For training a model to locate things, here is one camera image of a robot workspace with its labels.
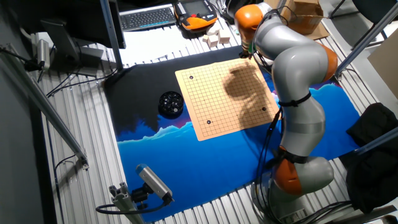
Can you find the tan go board mat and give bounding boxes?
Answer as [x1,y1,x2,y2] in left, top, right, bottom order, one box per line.
[175,57,280,142]

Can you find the beige board panel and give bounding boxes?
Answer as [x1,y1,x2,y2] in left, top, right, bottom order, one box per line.
[368,37,398,100]

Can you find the white bowl of white stones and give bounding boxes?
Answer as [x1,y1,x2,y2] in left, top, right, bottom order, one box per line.
[253,53,275,68]

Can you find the light wooden cube block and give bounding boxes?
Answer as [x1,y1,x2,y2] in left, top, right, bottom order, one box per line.
[207,34,220,48]
[218,30,231,44]

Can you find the orange and grey teach pendant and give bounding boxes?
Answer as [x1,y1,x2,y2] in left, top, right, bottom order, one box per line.
[173,0,218,32]

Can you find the brown cardboard box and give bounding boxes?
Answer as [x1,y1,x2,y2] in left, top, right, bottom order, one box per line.
[279,0,325,35]

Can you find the flat cardboard sheet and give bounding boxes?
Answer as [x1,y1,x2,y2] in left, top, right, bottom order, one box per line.
[307,22,330,41]

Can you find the black bowl of black stones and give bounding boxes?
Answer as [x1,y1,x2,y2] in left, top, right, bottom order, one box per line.
[157,90,185,119]

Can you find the black computer keyboard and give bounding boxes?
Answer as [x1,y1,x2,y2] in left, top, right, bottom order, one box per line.
[119,3,177,32]

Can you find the blue landscape print mat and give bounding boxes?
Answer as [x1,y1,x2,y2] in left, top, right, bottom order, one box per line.
[103,34,361,223]

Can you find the black office chair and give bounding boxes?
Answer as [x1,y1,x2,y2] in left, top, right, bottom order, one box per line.
[328,0,398,50]

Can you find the black computer monitor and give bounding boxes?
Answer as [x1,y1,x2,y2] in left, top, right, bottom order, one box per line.
[7,0,127,77]

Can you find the black jacket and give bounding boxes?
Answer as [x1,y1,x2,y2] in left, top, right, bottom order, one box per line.
[338,102,398,215]

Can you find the short aluminium profile stub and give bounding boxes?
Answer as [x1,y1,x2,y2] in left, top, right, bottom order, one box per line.
[108,182,146,224]

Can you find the silver cylinder device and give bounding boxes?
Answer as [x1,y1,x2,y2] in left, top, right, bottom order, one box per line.
[36,39,51,71]

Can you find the long aluminium profile bar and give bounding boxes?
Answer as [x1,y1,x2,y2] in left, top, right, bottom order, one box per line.
[0,43,90,170]

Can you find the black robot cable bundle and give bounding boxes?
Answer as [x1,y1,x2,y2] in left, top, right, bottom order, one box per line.
[254,107,284,224]

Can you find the silver camera with blue cap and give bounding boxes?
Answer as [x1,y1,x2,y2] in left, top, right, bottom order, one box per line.
[135,163,174,202]

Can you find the black floor cables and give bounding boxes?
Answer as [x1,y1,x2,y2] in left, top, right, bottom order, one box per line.
[292,198,354,224]

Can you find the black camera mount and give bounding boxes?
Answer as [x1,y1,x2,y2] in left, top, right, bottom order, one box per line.
[130,183,150,210]

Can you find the black camera cable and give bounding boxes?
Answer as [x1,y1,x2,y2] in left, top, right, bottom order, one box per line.
[95,195,174,215]

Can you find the black cable with plug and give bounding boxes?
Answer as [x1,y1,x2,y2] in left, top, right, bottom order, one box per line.
[0,46,44,73]

